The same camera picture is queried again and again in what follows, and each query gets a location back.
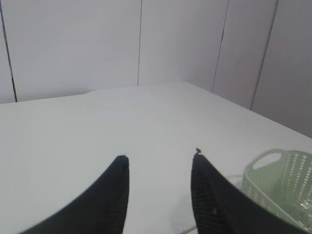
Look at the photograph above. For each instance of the green woven plastic basket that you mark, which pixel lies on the green woven plastic basket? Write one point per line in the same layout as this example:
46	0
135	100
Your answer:
278	180

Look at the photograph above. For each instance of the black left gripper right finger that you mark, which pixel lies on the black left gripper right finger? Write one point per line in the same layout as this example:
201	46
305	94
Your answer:
221	208

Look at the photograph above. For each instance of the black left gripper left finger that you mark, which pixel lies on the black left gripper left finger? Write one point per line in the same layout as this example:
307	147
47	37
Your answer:
101	209

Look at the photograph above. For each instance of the clear plastic sheet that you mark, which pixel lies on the clear plastic sheet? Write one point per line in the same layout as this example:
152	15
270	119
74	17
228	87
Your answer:
306	205

